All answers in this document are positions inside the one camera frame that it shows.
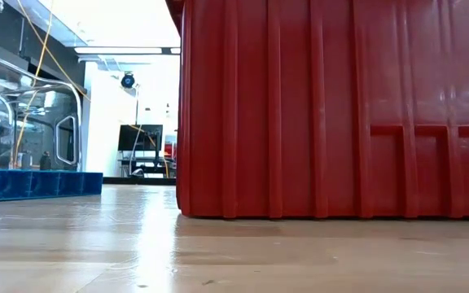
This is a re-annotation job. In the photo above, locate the large red plastic bin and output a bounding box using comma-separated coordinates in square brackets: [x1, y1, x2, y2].
[164, 0, 469, 221]

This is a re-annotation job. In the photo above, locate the clear plastic tray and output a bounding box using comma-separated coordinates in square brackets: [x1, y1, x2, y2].
[0, 46, 84, 172]

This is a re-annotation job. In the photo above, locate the black workstation desk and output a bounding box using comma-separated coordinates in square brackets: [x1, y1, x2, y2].
[118, 150, 177, 179]

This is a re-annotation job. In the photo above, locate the black monitor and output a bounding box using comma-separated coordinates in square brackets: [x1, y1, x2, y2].
[117, 124, 164, 152]

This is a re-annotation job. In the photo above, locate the ceiling light bar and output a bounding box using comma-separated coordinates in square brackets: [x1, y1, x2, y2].
[74, 46, 182, 55]

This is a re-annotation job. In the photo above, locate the long blue toy brick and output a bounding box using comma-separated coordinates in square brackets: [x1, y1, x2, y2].
[0, 168, 104, 202]

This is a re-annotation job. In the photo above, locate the yellow cable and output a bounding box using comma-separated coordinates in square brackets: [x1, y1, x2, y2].
[127, 124, 171, 179]

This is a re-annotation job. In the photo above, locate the round black ceiling camera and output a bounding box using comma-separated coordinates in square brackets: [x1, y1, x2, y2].
[120, 72, 137, 90]

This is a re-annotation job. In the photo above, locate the pale cord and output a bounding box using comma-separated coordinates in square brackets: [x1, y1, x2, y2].
[12, 0, 93, 168]

